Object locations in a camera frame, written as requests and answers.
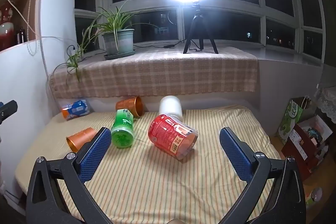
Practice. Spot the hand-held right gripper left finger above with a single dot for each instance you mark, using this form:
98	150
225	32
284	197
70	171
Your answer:
96	153

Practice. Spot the cardboard box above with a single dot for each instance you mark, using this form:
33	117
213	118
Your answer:
318	124

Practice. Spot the red label clear cup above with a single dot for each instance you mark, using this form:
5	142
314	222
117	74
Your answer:
168	132

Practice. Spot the grey-green plant pot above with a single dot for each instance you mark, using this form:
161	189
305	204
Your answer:
118	41

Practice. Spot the dark bottle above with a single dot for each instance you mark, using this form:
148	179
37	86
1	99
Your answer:
20	36

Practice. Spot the checked cloth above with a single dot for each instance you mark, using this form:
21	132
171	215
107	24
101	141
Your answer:
170	74

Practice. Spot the black tripod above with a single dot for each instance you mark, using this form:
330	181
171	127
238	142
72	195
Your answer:
195	19

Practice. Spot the blue and orange packet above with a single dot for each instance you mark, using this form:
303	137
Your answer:
76	109

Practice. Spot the green paper bag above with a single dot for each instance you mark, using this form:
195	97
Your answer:
288	121

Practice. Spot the white lace cloth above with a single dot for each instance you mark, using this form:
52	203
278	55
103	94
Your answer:
328	101

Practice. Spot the red box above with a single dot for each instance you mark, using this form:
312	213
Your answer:
296	150

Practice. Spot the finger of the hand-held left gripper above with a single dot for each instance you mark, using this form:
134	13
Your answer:
8	108

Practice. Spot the red vase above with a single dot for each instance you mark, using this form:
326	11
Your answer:
6	35

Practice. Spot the striped sheet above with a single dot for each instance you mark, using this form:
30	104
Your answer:
147	182

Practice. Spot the white cup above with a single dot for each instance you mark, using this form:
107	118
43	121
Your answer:
170	107

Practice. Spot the orange cup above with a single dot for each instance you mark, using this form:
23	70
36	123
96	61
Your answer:
128	106
79	138

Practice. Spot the green label clear cup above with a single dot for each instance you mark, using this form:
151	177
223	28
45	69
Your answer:
122	129

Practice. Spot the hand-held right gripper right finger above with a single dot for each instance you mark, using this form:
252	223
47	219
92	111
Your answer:
235	153

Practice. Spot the spider plant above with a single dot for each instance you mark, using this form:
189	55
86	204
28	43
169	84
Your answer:
116	19

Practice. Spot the dark plant saucer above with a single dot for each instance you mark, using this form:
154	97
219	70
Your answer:
131	54

